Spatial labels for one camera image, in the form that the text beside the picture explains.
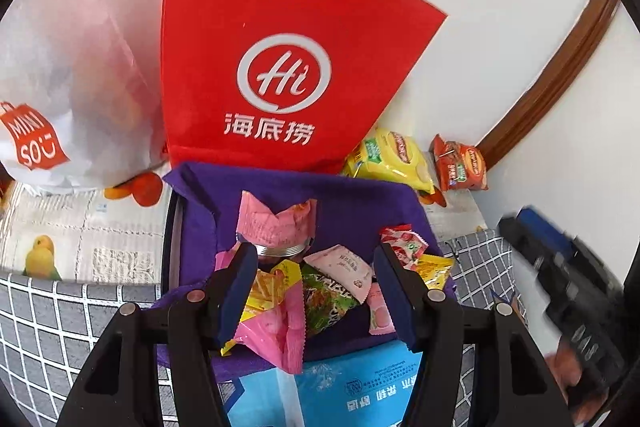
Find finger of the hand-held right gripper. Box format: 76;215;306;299
500;204;583;270

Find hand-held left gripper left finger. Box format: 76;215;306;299
55;242;259;427

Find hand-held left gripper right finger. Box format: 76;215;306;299
374;242;571;427

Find yellow triangular snack packet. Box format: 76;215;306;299
220;259;303;355

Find bright pink snack packet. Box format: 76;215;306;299
215;242;307;375

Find pale pink snack packet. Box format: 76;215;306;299
302;244;376;305

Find black basket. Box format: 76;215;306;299
159;187;183;303

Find person's right hand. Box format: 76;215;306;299
542;339;586;410

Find pink peach snack packet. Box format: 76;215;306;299
367;284;401;335

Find small yellow snack packet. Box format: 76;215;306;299
415;254;456;290

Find small red snack packet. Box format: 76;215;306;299
379;224;430;273

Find small metal tin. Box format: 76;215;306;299
257;243;308;265

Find green snack packet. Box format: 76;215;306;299
300;272;361;338

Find pink crumpled packet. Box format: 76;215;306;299
235;191;318;253

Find orange chip bag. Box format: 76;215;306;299
431;134;488;192

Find blue tissue pack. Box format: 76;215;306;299
227;339;426;427

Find purple cloth-lined tray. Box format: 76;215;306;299
150;161;458;368

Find yellow chip bag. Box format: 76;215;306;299
342;128;436;195

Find grey checked bed sheet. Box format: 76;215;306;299
0;227;531;427

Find red paper bag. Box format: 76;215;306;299
160;0;448;175

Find white plastic bag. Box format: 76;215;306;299
0;0;168;195

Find brown wooden door frame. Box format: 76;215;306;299
472;0;621;172

